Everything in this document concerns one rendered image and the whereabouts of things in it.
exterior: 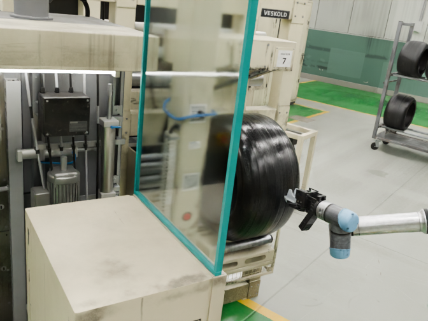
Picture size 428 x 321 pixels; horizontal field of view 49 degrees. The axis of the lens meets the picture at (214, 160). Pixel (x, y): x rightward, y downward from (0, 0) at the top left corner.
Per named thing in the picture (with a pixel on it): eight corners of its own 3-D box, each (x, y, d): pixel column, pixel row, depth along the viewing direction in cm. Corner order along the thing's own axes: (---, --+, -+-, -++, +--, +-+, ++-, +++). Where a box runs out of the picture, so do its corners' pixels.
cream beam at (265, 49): (188, 69, 203) (191, 35, 198) (162, 60, 223) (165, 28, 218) (293, 72, 235) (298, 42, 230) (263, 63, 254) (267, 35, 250)
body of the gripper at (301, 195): (308, 186, 188) (330, 195, 178) (306, 206, 190) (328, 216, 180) (294, 188, 184) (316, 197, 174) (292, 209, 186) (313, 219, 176)
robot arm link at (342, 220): (344, 237, 164) (346, 215, 162) (322, 227, 173) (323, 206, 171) (360, 232, 168) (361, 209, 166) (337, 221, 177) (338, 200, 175)
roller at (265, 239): (209, 248, 201) (204, 245, 205) (210, 258, 201) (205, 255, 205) (273, 234, 219) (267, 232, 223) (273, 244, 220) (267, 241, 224)
